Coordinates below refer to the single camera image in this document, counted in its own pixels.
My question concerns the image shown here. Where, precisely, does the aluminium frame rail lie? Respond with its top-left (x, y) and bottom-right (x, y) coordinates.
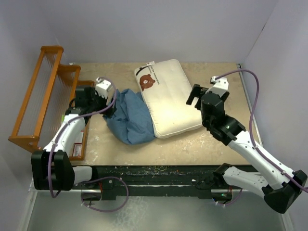
top-left (236, 63), bottom-right (260, 140)

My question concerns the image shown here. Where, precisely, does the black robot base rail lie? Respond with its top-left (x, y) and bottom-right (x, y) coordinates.
top-left (73, 165), bottom-right (237, 204)

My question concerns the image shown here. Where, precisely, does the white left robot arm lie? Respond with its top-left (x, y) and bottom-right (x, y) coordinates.
top-left (31, 79), bottom-right (116, 197)

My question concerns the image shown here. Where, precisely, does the orange wooden tiered rack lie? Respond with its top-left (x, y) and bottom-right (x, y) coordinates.
top-left (8, 46), bottom-right (94, 153)

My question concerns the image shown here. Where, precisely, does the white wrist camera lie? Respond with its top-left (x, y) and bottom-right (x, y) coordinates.
top-left (95, 77), bottom-right (112, 99)
top-left (209, 76), bottom-right (229, 96)

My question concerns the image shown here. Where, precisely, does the red white small box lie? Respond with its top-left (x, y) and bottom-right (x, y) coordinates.
top-left (72, 130), bottom-right (84, 157)

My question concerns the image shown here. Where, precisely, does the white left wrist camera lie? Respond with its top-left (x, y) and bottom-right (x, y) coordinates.
top-left (95, 77), bottom-right (112, 99)

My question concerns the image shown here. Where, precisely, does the white pillow tag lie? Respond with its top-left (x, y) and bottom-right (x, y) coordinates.
top-left (146, 61), bottom-right (155, 66)

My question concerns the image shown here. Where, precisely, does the white pillow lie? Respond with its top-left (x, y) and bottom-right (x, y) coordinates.
top-left (134, 59), bottom-right (202, 139)

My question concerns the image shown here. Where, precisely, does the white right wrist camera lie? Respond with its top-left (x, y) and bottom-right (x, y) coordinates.
top-left (209, 76), bottom-right (229, 96)

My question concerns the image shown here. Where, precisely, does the blue pillowcase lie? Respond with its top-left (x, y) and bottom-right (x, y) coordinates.
top-left (104, 89), bottom-right (155, 145)

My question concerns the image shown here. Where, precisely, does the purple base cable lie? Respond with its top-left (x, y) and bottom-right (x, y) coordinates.
top-left (80, 176), bottom-right (129, 213)
top-left (212, 187), bottom-right (243, 208)

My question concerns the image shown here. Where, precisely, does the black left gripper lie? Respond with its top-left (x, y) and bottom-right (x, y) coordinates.
top-left (88, 87), bottom-right (116, 117)

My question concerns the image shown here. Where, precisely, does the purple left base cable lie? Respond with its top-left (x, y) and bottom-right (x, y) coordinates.
top-left (80, 176), bottom-right (129, 213)

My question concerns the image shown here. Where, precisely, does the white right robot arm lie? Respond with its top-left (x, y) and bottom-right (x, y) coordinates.
top-left (186, 84), bottom-right (308, 214)

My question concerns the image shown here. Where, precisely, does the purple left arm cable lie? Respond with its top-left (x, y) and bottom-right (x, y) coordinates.
top-left (47, 77), bottom-right (118, 199)

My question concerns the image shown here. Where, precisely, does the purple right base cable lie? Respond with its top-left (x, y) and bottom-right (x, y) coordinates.
top-left (212, 187), bottom-right (243, 208)

